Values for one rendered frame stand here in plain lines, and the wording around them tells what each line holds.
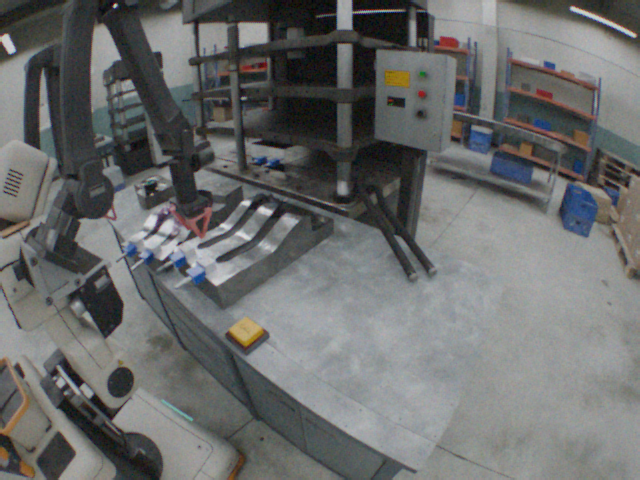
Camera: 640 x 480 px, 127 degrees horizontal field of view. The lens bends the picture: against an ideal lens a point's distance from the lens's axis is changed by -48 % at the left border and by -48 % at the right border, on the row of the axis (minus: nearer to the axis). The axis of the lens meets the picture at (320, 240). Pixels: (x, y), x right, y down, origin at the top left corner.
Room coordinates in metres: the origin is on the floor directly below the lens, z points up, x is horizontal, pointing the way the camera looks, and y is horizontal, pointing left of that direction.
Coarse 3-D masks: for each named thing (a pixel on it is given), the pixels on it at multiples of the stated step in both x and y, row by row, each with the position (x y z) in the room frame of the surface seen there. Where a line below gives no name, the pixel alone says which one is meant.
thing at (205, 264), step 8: (208, 256) 0.65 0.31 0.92; (200, 264) 0.62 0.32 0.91; (208, 264) 0.61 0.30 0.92; (192, 272) 0.59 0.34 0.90; (200, 272) 0.59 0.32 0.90; (208, 272) 0.61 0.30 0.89; (184, 280) 0.57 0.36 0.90; (192, 280) 0.58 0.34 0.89; (200, 280) 0.59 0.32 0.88; (176, 288) 0.54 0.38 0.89
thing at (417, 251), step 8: (392, 216) 0.94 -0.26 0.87; (392, 224) 0.91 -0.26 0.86; (400, 224) 0.90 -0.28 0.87; (400, 232) 0.86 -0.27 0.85; (408, 240) 0.82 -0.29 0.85; (416, 248) 0.78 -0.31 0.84; (416, 256) 0.76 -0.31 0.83; (424, 256) 0.74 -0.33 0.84; (424, 264) 0.72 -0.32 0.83; (432, 264) 0.71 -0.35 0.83; (432, 272) 0.68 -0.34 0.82
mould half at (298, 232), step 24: (240, 216) 0.89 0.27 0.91; (264, 216) 0.86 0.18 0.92; (288, 216) 0.84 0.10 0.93; (312, 216) 0.97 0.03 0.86; (192, 240) 0.77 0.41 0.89; (240, 240) 0.78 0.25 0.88; (264, 240) 0.77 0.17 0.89; (288, 240) 0.77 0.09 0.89; (312, 240) 0.85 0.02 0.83; (192, 264) 0.65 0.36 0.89; (216, 264) 0.65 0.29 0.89; (240, 264) 0.65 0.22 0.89; (264, 264) 0.69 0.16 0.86; (288, 264) 0.76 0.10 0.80; (216, 288) 0.56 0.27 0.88; (240, 288) 0.61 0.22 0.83
